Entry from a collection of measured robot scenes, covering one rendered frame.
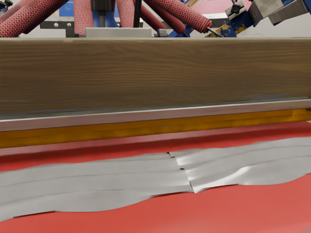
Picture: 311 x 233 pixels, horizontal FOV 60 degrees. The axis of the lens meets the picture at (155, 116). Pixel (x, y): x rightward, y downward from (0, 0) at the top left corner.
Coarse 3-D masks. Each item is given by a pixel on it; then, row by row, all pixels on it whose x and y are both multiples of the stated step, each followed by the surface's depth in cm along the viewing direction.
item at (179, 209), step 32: (0, 160) 24; (32, 160) 24; (64, 160) 24; (192, 192) 19; (0, 224) 16; (32, 224) 16; (64, 224) 16; (96, 224) 16; (128, 224) 16; (160, 224) 16; (192, 224) 16
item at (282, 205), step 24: (168, 144) 28; (192, 144) 28; (216, 144) 28; (240, 144) 28; (216, 192) 19; (240, 192) 19; (264, 192) 19; (288, 192) 19; (216, 216) 17; (240, 216) 17; (264, 216) 17; (288, 216) 17
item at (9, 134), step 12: (156, 120) 28; (168, 120) 28; (180, 120) 29; (192, 120) 29; (204, 120) 29; (216, 120) 30; (0, 132) 24; (12, 132) 25; (24, 132) 25; (36, 132) 25; (48, 132) 26; (60, 132) 26; (72, 132) 26
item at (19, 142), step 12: (228, 120) 30; (240, 120) 31; (252, 120) 31; (264, 120) 31; (276, 120) 32; (288, 120) 32; (300, 120) 33; (84, 132) 26; (96, 132) 27; (108, 132) 27; (120, 132) 27; (132, 132) 28; (144, 132) 28; (156, 132) 28; (168, 132) 29; (0, 144) 25; (12, 144) 25; (24, 144) 25; (36, 144) 26
